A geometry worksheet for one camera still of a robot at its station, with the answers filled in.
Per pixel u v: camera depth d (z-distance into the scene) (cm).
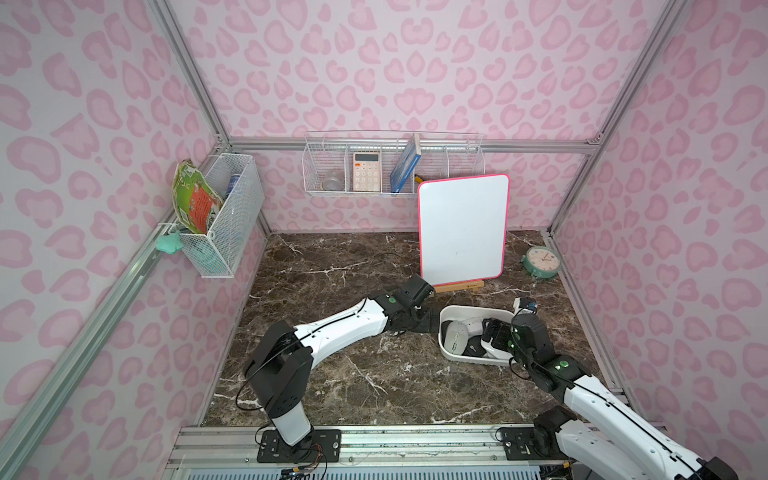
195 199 74
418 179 98
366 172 95
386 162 99
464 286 98
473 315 93
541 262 107
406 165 88
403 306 63
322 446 73
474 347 86
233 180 88
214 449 75
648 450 43
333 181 95
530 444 72
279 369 44
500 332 72
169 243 63
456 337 85
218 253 73
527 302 72
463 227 92
